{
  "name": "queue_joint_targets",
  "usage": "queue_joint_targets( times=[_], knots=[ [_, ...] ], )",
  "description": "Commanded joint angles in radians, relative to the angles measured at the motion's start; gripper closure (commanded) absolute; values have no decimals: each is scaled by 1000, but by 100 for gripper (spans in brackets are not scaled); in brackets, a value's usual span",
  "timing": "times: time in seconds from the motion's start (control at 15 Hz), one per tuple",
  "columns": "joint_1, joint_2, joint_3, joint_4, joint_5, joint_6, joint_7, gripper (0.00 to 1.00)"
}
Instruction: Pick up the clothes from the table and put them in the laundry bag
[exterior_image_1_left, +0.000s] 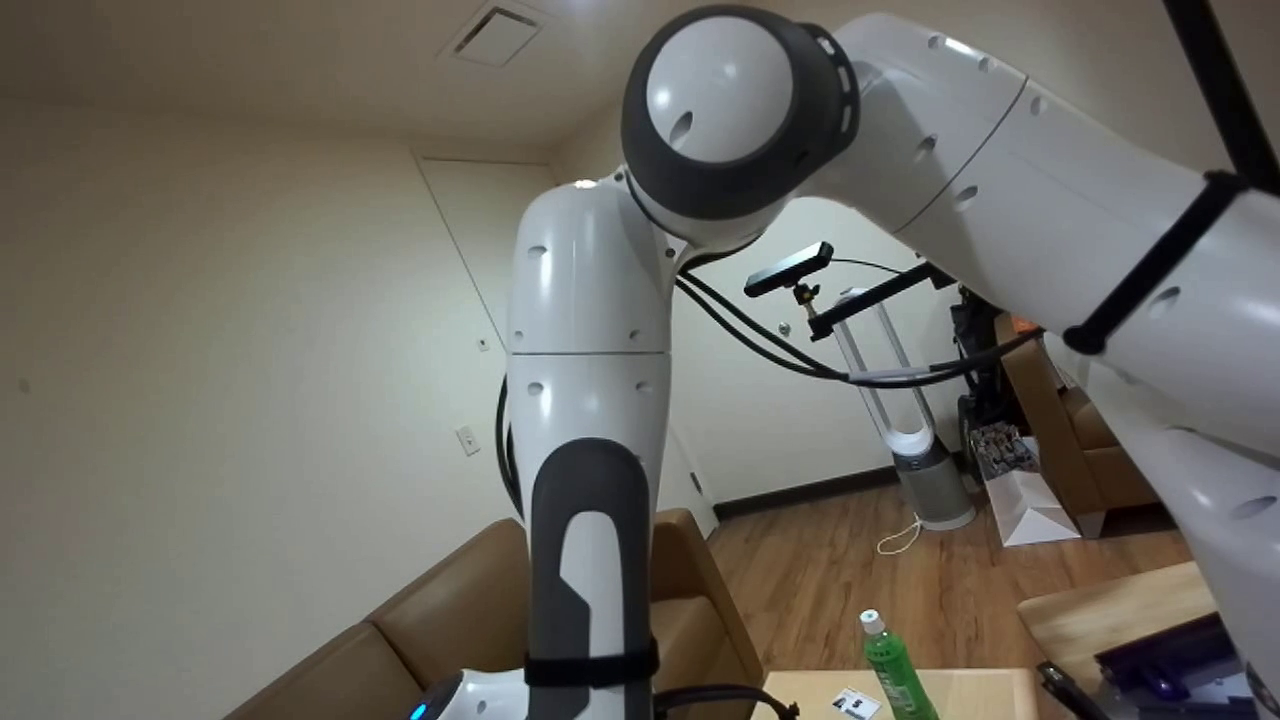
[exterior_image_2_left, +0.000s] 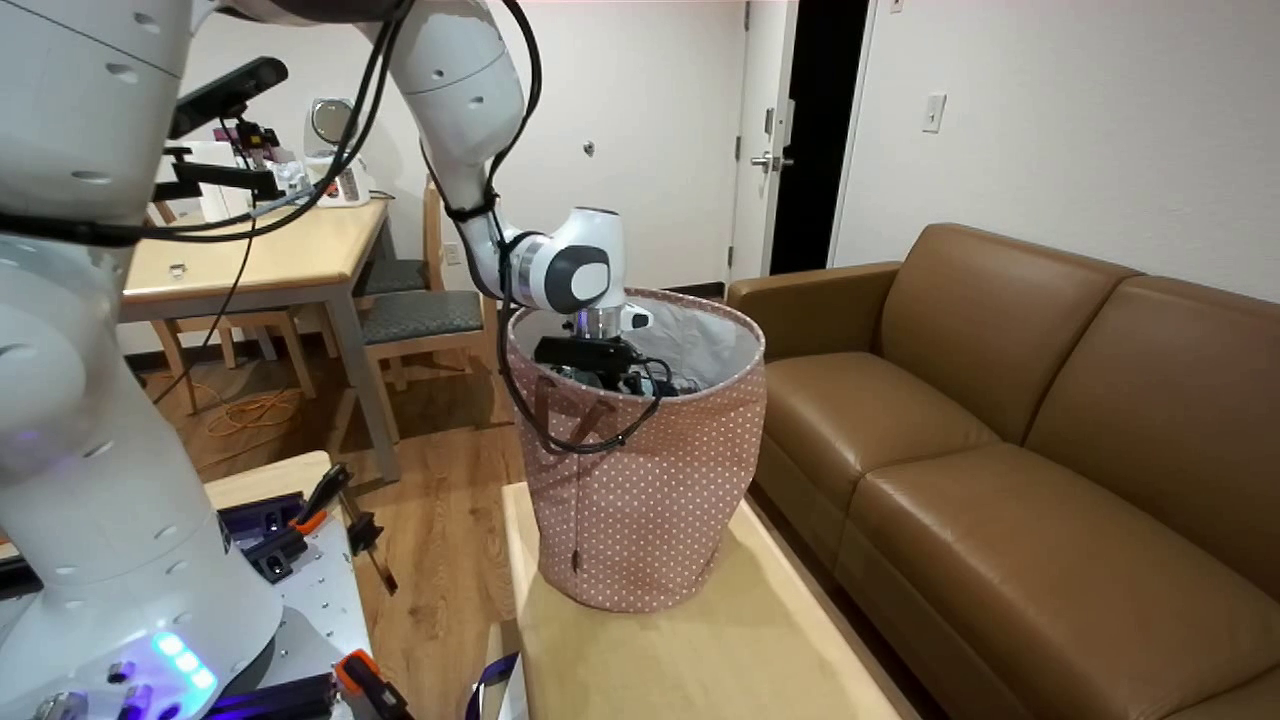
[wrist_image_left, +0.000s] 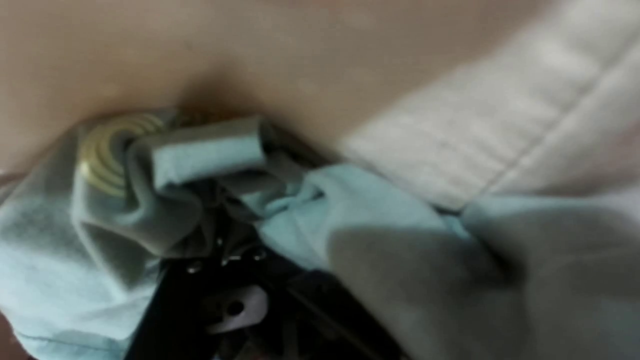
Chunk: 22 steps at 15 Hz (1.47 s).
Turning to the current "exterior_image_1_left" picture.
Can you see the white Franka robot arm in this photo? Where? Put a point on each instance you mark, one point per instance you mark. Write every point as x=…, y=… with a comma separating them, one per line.
x=587, y=335

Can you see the black upright bag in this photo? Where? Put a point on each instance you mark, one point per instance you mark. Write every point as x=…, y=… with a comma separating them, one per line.
x=986, y=372

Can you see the white paper bag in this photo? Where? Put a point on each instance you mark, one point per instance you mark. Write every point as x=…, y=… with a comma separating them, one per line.
x=1026, y=505

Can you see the white tower fan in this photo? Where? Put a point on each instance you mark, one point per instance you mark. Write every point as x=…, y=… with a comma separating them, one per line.
x=923, y=465

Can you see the brown leather sofa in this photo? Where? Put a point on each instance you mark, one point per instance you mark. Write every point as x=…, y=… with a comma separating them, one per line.
x=425, y=614

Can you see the ceiling vent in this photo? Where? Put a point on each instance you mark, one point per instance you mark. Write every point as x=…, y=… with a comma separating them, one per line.
x=498, y=34

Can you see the green plastic bottle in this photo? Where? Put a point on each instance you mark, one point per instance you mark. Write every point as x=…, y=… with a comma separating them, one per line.
x=894, y=674

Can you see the small white card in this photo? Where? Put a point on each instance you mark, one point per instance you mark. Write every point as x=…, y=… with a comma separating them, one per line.
x=853, y=707

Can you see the wooden cabinet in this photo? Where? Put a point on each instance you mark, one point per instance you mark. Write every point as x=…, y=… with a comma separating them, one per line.
x=1072, y=442

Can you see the low wooden board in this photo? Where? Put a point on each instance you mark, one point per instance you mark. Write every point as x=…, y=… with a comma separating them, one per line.
x=1106, y=614

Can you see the purple black device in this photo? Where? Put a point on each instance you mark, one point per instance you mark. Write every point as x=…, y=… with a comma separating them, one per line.
x=1172, y=664

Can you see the black stereo camera bar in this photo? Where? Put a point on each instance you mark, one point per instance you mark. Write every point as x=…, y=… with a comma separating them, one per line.
x=786, y=268

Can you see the white wall light switch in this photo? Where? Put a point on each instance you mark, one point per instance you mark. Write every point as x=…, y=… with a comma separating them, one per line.
x=467, y=442

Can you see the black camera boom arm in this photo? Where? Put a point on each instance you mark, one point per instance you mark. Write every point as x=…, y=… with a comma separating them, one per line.
x=881, y=288

